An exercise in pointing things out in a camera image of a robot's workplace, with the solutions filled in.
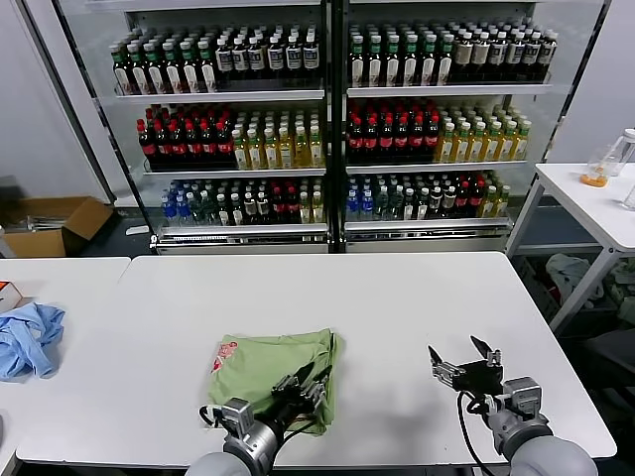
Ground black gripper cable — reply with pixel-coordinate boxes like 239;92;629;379
282;416;318;440
455;389;497;472

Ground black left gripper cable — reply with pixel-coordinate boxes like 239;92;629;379
282;416;318;440

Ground glass beaker with orange liquid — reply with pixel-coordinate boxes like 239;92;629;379
579;154;610;188

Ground black chair seat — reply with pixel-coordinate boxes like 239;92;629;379
579;327;635;393

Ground grey metal parts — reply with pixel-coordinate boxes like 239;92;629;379
25;215;66;233

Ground red cap cola bottle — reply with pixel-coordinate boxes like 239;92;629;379
271;187;288;225
469;179;486;219
137;120;157;171
409;114;427;165
185;120;203;170
216;119;235;169
200;119;219;169
347;115;365;166
169;120;188;170
153;120;173;171
363;115;381;166
379;114;397;165
424;114;442;165
394;114;412;165
455;180;472;219
285;187;302;225

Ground orange and white box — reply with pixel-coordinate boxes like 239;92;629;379
0;280;24;313

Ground white metal cooler shelf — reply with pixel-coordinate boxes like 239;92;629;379
345;160;529;175
346;84;553;98
344;217;512;232
156;222;329;237
114;88;326;104
143;167;327;179

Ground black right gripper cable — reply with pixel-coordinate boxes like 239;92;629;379
455;389;497;472

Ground white side table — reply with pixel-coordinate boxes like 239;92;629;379
505;162;635;334

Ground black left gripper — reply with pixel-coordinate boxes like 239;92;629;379
267;361;332;430

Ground clear bottle white cap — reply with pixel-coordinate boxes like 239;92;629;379
605;127;635;179

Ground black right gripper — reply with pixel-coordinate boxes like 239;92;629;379
427;335;506;397

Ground white cap beige label bottle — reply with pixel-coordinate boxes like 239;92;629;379
523;31;543;82
488;32;508;83
471;32;491;83
539;32;558;81
506;32;526;82
453;32;473;83

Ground crumpled light blue shirt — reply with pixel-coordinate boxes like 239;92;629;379
0;301;67;382

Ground open cardboard box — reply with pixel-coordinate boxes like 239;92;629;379
0;195;115;258

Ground grey-green cloth pile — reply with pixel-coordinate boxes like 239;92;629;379
545;253;606;311

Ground light green t-shirt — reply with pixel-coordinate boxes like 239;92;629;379
206;326;346;437

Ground black plastic crate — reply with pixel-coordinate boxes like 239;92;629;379
513;255;565;323

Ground beverage cooler cabinet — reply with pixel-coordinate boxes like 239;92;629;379
337;0;558;255
54;0;339;257

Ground dark green cloth pile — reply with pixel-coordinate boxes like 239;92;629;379
607;262;635;303

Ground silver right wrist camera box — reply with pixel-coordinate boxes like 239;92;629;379
503;376;543;420

